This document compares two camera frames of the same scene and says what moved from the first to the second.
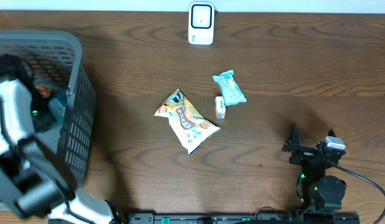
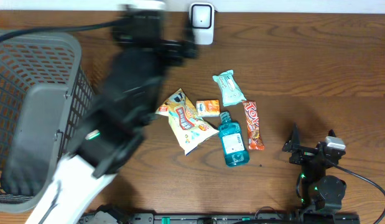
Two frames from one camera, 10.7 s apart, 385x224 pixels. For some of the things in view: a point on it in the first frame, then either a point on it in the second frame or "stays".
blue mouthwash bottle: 57,107 → 235,148
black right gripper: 293,144 stays
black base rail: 273,218 stays
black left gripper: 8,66 → 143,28
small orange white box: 219,107 → 208,108
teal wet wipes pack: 232,92 stays
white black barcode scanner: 201,28 stays
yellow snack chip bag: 191,129 stays
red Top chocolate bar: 44,90 → 255,141
